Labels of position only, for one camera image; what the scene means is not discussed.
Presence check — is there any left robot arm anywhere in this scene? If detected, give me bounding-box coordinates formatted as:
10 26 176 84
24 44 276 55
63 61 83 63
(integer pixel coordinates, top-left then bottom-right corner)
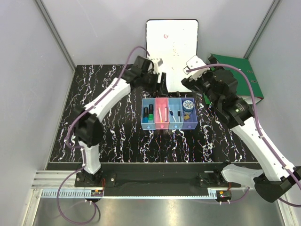
73 56 168 186

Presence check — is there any dark green ring binder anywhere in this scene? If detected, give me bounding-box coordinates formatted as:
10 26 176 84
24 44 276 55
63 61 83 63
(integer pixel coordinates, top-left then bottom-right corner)
206 54 264 104

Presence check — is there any black capped white marker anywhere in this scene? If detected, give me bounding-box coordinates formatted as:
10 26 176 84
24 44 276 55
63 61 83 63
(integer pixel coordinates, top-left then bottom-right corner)
177 111 181 123

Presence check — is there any yellow capped white marker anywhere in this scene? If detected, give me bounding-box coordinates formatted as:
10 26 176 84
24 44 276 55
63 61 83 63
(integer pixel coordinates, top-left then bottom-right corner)
158 107 163 123

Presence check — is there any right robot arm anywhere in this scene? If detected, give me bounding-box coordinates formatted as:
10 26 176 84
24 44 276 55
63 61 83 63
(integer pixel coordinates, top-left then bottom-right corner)
182 66 301 202

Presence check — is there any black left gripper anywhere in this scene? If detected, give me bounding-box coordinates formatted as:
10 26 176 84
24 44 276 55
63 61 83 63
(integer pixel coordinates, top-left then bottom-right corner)
140 70 168 95

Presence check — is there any white dry-erase board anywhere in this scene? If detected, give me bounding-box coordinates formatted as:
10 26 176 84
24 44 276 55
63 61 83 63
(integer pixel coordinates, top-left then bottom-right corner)
146 19 199 92

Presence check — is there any blue capped black highlighter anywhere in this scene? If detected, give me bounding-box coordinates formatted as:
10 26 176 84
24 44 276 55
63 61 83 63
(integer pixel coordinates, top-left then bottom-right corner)
143 107 149 123

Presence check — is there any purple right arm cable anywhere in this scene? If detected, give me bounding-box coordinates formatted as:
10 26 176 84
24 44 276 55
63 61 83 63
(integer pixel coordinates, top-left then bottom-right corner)
185 63 301 208

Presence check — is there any grey slotted cable duct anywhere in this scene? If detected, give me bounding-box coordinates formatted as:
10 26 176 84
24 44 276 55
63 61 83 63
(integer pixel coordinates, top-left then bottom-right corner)
41 189 103 199

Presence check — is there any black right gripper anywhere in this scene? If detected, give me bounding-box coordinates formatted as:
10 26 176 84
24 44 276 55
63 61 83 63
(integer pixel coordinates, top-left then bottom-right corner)
182 56 222 108

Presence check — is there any blue ink bottle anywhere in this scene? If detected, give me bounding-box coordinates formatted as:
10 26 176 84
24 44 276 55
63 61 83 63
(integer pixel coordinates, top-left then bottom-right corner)
182 100 194 113

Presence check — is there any blue capped white marker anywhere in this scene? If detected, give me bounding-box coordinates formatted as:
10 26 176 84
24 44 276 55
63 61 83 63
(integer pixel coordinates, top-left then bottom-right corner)
169 110 177 122

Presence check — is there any green capped black highlighter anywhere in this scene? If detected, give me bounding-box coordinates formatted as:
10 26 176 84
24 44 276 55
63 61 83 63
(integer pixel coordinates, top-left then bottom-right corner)
148 104 154 121

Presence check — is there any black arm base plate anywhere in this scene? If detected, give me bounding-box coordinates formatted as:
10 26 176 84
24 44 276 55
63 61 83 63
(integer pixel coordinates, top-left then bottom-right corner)
75 163 229 198

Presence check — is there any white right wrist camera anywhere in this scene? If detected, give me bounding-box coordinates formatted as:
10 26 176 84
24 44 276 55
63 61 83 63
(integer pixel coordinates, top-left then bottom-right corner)
183 55 210 81

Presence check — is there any light blue bin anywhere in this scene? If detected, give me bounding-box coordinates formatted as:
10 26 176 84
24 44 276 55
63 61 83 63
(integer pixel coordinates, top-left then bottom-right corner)
141 98 155 130
168 98 183 130

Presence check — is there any pink plastic bin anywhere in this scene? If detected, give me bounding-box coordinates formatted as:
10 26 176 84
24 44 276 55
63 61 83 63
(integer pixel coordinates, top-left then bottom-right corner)
155 97 169 129

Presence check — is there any purple plastic bin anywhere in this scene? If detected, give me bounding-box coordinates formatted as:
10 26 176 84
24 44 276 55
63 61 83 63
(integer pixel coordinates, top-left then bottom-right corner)
181 97 198 130

